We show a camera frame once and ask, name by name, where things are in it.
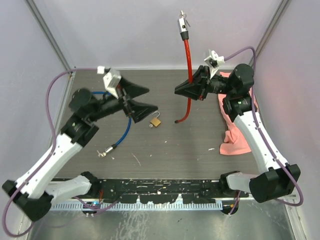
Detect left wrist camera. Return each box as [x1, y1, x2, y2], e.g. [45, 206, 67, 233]
[103, 68, 122, 99]

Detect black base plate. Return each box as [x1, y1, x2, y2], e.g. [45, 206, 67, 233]
[71, 177, 250, 205]

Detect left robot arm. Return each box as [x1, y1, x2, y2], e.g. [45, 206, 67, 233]
[2, 77, 158, 222]

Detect pink cloth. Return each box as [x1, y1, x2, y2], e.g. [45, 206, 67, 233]
[216, 71, 262, 156]

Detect brass padlock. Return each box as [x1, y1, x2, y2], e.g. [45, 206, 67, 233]
[149, 111, 161, 128]

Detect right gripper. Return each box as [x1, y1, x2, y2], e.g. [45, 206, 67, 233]
[174, 65, 235, 101]

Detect red cable lock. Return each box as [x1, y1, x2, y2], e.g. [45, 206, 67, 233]
[174, 14, 193, 124]

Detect slotted cable duct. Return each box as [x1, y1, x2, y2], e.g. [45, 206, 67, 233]
[50, 198, 223, 212]

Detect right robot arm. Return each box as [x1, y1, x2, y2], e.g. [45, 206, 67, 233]
[174, 63, 301, 203]

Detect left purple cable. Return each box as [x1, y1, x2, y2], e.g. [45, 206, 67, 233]
[1, 67, 118, 238]

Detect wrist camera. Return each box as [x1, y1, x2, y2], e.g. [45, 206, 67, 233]
[204, 49, 225, 79]
[103, 68, 122, 99]

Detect blue lock keys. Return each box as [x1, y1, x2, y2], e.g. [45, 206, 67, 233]
[97, 150, 107, 158]

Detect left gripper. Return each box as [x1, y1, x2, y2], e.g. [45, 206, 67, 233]
[89, 75, 159, 122]

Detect blue cable lock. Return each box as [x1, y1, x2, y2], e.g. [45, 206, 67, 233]
[91, 90, 133, 154]

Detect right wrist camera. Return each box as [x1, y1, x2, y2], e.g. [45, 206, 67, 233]
[204, 49, 225, 79]

